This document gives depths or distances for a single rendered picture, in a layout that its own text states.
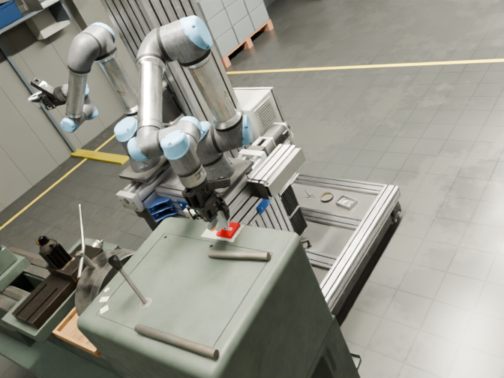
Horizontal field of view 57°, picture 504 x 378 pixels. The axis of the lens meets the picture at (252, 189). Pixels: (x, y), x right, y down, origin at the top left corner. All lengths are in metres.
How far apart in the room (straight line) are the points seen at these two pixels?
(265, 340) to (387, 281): 1.61
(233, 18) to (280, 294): 5.69
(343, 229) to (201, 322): 1.73
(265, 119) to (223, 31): 4.36
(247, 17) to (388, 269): 4.84
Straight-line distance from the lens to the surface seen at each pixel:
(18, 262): 2.77
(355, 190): 3.10
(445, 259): 2.87
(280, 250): 1.32
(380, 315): 2.68
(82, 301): 1.72
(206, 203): 1.34
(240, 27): 6.80
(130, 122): 2.21
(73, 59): 2.13
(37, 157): 6.14
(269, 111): 2.28
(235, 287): 1.29
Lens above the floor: 2.14
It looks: 34 degrees down
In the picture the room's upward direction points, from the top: 25 degrees counter-clockwise
